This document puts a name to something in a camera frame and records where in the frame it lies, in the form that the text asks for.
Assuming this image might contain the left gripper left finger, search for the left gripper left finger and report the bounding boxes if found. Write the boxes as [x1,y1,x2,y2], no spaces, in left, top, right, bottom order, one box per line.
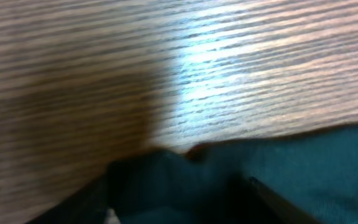
[26,174,110,224]

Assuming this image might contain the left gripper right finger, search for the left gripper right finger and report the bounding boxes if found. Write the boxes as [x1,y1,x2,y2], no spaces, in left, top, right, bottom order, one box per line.
[248,177,320,224]

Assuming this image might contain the black t-shirt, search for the black t-shirt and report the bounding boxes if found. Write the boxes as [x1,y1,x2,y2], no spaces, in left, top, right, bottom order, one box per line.
[107,125,358,223]

